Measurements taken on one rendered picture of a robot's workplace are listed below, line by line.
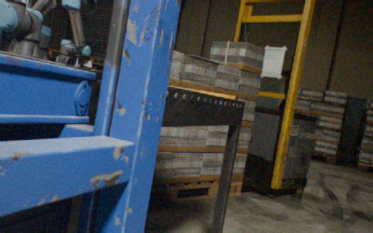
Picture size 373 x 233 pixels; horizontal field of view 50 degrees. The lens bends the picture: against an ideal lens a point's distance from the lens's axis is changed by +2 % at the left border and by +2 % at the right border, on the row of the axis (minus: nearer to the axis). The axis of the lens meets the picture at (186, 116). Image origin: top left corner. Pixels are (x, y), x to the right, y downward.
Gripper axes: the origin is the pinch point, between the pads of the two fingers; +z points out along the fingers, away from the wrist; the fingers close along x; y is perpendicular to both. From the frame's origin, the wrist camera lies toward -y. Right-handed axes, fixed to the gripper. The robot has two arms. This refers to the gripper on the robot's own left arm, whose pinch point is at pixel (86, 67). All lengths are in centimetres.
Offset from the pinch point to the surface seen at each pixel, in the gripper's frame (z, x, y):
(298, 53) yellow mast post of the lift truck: 66, 166, 45
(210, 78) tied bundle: 46, 77, 8
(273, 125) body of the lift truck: 46, 181, -21
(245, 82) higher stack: 48, 120, 12
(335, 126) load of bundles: -39, 547, -16
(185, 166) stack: 47, 65, -58
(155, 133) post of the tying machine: 187, -107, -15
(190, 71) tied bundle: 46, 54, 10
